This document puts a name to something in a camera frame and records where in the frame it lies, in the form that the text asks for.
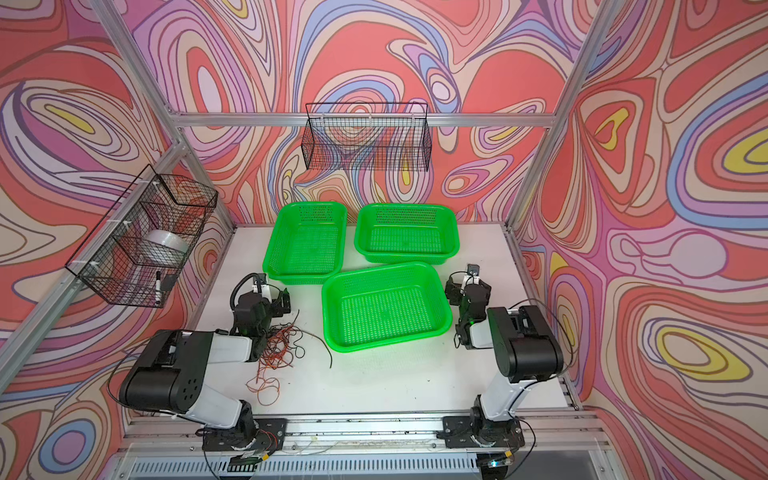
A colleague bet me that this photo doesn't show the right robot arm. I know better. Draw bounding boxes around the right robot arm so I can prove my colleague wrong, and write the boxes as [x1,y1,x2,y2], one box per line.
[438,273,565,452]

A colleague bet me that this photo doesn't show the black cable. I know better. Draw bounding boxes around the black cable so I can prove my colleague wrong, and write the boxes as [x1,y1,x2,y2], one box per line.
[263,323,334,370]

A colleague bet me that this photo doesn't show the black marker pen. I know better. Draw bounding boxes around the black marker pen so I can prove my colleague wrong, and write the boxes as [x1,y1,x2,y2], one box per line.
[154,270,163,306]

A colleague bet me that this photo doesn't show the orange cable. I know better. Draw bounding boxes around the orange cable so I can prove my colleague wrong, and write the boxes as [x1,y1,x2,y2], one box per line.
[245,335,301,409]

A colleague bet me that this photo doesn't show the rear right green basket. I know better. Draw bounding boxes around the rear right green basket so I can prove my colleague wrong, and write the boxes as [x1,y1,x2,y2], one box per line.
[354,203,460,265]

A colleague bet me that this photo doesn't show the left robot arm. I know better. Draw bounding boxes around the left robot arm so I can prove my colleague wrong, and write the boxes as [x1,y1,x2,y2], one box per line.
[118,291,291,458]

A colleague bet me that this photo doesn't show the left black wire basket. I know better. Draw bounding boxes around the left black wire basket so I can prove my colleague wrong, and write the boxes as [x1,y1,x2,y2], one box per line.
[65,166,218,309]

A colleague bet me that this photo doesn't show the front green basket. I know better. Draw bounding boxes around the front green basket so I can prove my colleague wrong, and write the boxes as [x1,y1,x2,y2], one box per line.
[321,262,452,353]

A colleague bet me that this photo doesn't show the green basket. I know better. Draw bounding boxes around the green basket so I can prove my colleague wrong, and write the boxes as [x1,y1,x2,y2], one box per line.
[321,262,452,353]
[262,201,348,285]
[354,203,460,265]

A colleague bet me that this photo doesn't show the rear black wire basket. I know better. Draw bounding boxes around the rear black wire basket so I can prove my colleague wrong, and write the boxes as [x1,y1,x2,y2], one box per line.
[301,101,432,172]

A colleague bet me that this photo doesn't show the black wire basket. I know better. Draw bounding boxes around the black wire basket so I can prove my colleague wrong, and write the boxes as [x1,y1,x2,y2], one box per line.
[301,101,432,172]
[65,166,218,309]

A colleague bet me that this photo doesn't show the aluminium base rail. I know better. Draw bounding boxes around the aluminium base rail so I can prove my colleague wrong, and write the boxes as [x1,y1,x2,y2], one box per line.
[119,410,607,466]

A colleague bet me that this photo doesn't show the left green basket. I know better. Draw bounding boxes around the left green basket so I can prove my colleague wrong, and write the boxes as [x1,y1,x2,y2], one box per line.
[262,201,348,285]

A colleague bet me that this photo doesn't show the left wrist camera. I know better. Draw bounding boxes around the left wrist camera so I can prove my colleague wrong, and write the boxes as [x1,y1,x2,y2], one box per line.
[249,272,270,294]

